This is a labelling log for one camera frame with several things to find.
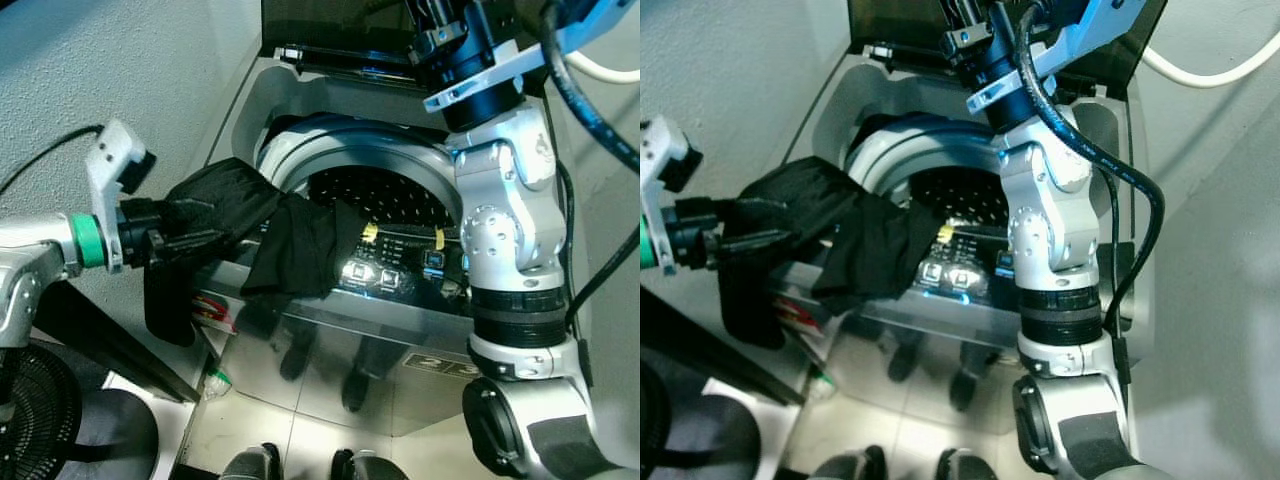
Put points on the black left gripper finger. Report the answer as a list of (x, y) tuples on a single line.
[(200, 210), (195, 240), (755, 242), (755, 211)]

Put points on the black garment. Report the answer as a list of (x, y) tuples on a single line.
[(300, 250), (870, 250)]

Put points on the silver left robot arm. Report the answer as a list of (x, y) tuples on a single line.
[(35, 250)]

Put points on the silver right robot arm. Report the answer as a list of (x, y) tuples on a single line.
[(1045, 220), (500, 220)]

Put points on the silver top-load washing machine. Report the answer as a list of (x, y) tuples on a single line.
[(900, 370), (320, 340)]

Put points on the red and white sticker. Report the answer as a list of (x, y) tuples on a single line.
[(797, 313), (215, 315)]

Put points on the dark tinted washer lid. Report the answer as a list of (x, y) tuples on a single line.
[(900, 20), (330, 20)]

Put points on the metal washer lid hinge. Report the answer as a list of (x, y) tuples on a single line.
[(290, 53), (880, 52)]

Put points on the black slanted board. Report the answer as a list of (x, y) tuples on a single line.
[(110, 345), (720, 350)]

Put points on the clear bottle with green cap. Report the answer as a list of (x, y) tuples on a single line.
[(821, 386), (216, 384)]

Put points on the steel washer drum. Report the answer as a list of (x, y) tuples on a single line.
[(950, 190), (380, 190)]

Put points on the black fan grille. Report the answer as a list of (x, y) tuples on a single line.
[(40, 410), (652, 420)]

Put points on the dark grey rounded bag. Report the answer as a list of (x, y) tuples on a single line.
[(115, 430), (715, 430)]

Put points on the black washer control panel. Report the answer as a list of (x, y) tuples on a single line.
[(400, 275), (960, 275)]

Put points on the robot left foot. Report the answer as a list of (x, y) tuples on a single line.
[(252, 463), (848, 465)]

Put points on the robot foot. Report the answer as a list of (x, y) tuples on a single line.
[(252, 463), (368, 466), (848, 465), (968, 466)]

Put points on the black number label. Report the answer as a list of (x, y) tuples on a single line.
[(440, 365)]

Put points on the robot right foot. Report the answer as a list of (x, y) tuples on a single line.
[(968, 466), (368, 466)]

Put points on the pale blue right wrist camera mount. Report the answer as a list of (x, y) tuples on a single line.
[(590, 25), (1090, 30)]

